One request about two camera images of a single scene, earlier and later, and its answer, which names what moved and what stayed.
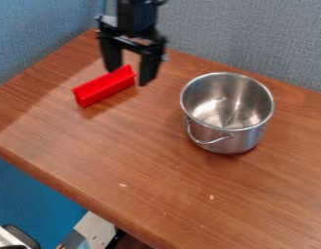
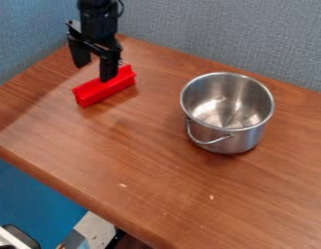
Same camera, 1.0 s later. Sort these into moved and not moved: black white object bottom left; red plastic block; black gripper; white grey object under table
Moved: black gripper
Not moved: black white object bottom left; white grey object under table; red plastic block
